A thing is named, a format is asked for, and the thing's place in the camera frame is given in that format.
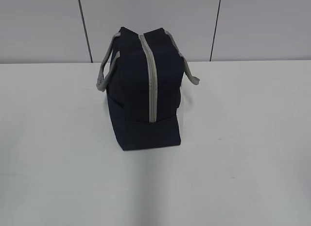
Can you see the navy blue lunch bag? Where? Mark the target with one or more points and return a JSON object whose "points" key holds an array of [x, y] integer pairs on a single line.
{"points": [[142, 77]]}

